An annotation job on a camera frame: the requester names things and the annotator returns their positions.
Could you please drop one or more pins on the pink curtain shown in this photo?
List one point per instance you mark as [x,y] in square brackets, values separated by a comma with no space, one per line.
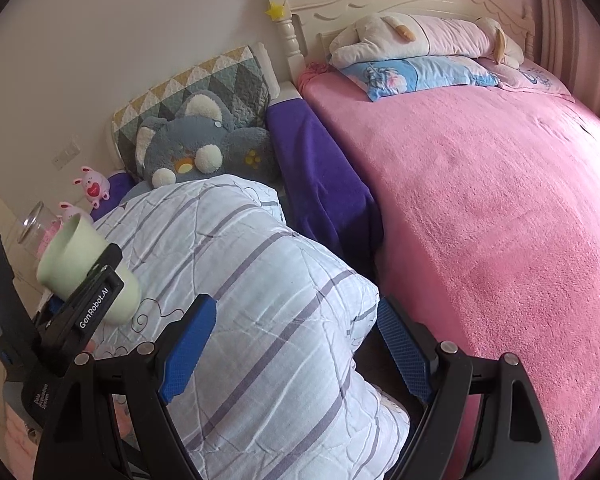
[580,60]

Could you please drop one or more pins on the pink bed blanket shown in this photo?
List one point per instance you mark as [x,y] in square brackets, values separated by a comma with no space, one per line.
[480,210]

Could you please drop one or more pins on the yellow star ornament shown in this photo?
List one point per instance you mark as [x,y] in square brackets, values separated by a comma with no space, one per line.
[275,10]

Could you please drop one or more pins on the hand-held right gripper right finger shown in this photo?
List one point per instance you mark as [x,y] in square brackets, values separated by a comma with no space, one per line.
[402,347]

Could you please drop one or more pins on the purple blanket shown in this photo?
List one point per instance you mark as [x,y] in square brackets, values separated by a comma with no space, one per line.
[320,170]

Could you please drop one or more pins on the blue printed pillow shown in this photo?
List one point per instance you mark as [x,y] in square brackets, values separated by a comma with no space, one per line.
[405,75]

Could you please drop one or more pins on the pink bunny toy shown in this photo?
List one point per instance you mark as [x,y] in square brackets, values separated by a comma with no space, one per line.
[92,186]
[69,210]

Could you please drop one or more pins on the white wall outlet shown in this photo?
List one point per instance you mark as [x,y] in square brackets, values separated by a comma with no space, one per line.
[67,154]

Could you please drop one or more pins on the glass jar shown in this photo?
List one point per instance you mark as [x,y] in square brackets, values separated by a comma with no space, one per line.
[32,225]

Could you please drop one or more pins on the cream dog plush pillow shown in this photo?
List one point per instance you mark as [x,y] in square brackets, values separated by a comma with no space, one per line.
[430,35]

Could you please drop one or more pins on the grey koala plush cushion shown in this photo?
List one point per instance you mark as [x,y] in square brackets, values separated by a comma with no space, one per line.
[200,130]

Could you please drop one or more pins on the white small bed frame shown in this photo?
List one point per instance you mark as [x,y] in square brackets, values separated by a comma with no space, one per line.
[272,67]

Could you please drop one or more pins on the quilted triangle pattern cushion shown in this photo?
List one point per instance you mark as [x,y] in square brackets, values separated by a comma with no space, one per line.
[230,80]

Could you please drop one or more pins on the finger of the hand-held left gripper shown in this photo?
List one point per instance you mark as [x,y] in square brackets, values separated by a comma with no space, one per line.
[92,305]

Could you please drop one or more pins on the pink printed pillow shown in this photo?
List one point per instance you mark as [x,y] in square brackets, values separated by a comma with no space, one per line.
[530,77]

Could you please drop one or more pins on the pale green cup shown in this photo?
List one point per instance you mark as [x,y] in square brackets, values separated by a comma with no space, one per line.
[72,250]

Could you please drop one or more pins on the white striped quilt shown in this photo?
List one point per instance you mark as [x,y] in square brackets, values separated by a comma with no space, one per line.
[255,285]

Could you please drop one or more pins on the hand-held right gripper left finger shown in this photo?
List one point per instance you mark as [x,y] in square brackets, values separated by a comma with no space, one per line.
[187,347]

